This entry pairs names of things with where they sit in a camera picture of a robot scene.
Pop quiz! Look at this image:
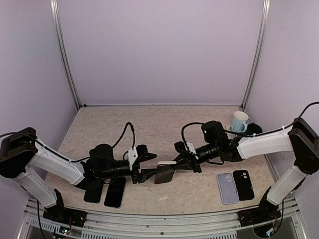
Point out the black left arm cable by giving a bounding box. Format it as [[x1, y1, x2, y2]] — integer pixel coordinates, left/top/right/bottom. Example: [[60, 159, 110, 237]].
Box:
[[0, 121, 137, 165]]

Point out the black phone dark frame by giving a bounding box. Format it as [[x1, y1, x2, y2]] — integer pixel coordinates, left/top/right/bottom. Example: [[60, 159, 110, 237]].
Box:
[[84, 186, 103, 204]]

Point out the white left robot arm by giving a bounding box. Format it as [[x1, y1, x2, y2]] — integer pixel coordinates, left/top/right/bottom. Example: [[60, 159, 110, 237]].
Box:
[[0, 127, 159, 222]]

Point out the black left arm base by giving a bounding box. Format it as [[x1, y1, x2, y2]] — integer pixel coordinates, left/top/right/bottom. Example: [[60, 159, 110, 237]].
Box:
[[43, 189, 87, 228]]

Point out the purple phone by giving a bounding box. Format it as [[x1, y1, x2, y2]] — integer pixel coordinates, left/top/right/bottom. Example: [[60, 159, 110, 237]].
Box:
[[154, 169, 175, 184]]

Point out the aluminium front rail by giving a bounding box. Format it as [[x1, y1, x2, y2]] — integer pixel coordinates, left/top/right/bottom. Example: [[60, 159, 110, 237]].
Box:
[[16, 198, 310, 239]]

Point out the aluminium right corner post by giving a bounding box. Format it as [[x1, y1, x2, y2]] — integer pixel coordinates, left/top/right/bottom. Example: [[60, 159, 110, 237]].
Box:
[[240, 0, 271, 111]]

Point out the dark green cup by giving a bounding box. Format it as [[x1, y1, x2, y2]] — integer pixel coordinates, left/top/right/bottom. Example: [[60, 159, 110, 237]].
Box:
[[245, 122, 263, 135]]

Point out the lilac silicone phone case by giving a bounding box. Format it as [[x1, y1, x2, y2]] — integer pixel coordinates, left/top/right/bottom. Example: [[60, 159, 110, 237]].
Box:
[[217, 173, 239, 205]]

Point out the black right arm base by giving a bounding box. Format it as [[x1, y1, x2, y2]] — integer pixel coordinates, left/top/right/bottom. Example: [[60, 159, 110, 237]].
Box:
[[237, 187, 281, 227]]

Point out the light blue ceramic mug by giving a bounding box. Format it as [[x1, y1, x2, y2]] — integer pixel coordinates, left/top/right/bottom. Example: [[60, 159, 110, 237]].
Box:
[[231, 111, 249, 133]]

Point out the aluminium corner post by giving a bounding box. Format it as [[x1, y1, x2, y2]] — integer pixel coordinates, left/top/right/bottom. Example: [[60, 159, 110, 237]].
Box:
[[49, 0, 81, 111], [240, 0, 271, 111]]

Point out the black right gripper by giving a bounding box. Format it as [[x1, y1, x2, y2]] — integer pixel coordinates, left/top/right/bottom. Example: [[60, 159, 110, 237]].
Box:
[[170, 141, 220, 173]]

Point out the white saucer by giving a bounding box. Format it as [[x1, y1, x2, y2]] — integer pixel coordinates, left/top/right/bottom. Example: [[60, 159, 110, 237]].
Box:
[[225, 125, 237, 139]]

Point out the black phone case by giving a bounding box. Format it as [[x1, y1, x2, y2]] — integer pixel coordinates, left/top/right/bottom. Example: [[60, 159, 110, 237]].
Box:
[[233, 170, 255, 201]]

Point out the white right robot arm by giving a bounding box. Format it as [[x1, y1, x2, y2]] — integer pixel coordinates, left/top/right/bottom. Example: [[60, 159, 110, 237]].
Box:
[[171, 118, 319, 221]]

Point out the black phone silver frame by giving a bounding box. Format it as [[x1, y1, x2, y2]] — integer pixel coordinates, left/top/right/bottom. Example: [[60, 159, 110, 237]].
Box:
[[104, 177, 127, 209]]

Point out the aluminium left corner post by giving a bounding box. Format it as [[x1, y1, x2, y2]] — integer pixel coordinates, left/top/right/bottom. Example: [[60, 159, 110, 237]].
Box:
[[49, 0, 81, 111]]

